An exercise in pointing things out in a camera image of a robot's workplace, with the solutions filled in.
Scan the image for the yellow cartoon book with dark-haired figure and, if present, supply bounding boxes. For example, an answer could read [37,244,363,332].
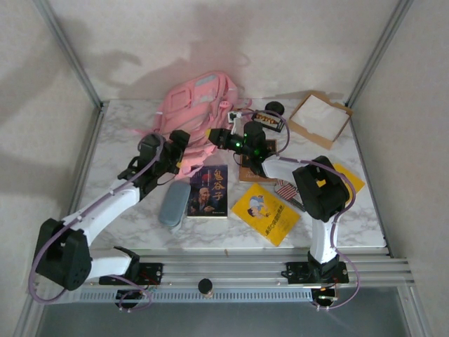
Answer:
[331,162,366,203]

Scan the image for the red striped flag pencil pouch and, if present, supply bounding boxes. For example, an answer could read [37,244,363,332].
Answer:
[274,178,306,212]

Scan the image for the black frame with brown beads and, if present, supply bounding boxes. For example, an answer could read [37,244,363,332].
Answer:
[252,109,286,133]

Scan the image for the aluminium frame rails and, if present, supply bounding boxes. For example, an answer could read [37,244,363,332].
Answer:
[29,237,417,292]

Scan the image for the grey slotted cable duct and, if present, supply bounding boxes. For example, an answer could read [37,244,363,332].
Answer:
[69,286,314,305]

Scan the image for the pink backpack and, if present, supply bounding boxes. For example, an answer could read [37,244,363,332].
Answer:
[131,71,253,176]

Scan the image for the grey-blue pencil case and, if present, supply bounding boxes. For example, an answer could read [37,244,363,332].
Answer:
[157,181,192,234]

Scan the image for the black round knob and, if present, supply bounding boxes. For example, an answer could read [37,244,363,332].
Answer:
[197,277,215,298]

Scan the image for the white paper sheet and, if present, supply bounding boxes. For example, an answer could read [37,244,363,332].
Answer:
[290,93,350,141]

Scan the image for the aluminium corner post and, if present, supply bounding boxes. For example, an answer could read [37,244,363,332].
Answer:
[33,0,105,110]
[344,0,415,108]

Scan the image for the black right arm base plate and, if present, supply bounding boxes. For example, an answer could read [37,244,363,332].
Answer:
[284,261,350,284]

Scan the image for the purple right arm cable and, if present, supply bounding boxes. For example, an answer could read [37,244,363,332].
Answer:
[238,108,362,312]

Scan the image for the dark book with old man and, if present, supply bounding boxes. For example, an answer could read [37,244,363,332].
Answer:
[186,164,229,219]

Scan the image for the black controller board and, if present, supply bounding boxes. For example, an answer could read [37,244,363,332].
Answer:
[313,286,340,303]
[116,288,151,303]

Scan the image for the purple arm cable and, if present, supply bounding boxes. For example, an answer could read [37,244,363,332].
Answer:
[238,108,362,312]
[27,135,166,313]

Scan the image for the brown cardboard box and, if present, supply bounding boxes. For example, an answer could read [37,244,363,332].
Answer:
[286,90,354,151]

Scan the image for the aluminium side rail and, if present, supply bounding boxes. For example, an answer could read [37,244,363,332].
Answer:
[54,101,108,259]

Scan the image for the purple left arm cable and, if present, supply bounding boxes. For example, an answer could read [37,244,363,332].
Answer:
[27,135,166,313]

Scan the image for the brown thick book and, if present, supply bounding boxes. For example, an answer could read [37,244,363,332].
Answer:
[238,138,280,184]

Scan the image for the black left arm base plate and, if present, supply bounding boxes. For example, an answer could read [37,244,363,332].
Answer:
[99,261,164,286]

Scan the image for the yellow cartoon book with blue figure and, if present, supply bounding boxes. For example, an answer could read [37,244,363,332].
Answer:
[230,182,302,248]

